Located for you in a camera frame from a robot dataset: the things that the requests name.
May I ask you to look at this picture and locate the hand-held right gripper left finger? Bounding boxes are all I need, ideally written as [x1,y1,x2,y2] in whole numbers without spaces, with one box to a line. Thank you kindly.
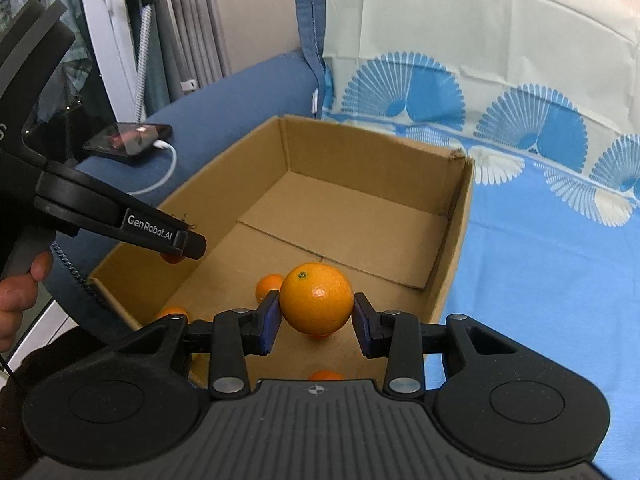
[107,290,282,400]

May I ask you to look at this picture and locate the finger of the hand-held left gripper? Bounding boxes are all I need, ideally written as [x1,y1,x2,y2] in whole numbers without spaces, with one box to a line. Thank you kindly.
[34,164,207,262]

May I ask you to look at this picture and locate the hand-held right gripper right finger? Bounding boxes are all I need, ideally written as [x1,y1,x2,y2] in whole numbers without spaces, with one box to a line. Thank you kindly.
[352,291,521,397]

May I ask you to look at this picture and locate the orange with dark navel dot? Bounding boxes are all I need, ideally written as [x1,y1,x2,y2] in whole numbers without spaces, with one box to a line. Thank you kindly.
[278,262,354,336]

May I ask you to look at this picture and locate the brown cardboard box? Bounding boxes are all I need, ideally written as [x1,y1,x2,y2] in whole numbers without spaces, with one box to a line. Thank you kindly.
[87,114,475,391]

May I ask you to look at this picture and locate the person's left hand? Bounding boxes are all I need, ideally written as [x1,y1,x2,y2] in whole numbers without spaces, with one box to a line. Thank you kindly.
[0,250,55,356]

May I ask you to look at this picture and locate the hanging plaid garment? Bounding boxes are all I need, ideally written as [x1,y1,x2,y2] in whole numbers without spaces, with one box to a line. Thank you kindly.
[0,0,103,111]

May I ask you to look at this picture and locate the black smartphone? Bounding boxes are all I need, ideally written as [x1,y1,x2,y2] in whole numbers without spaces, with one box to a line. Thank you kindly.
[81,122,174,167]

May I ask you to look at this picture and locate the white metal rack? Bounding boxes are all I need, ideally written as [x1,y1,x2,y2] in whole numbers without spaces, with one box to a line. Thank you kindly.
[75,0,166,126]

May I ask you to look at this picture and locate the dark blue bed cover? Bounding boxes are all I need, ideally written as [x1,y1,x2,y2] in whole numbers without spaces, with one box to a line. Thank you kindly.
[42,50,326,331]

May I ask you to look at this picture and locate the blue fan-print bedsheet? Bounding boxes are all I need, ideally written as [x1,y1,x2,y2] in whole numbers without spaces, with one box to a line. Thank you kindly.
[320,110,640,480]

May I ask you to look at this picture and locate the grey pleated curtain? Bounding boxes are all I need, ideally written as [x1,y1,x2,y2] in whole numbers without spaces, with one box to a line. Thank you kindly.
[152,0,233,106]

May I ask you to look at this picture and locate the white blue fan-print pillow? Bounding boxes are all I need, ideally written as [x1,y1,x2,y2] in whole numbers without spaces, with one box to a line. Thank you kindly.
[294,0,640,196]

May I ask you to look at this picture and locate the white charging cable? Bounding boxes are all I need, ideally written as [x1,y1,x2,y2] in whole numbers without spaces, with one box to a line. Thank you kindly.
[125,141,178,197]

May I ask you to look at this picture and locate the dark braided cable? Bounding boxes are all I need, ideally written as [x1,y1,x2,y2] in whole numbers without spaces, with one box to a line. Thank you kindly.
[50,240,143,331]

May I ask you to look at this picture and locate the white braided hose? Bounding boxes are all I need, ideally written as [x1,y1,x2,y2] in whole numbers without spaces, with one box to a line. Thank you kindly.
[135,2,153,123]

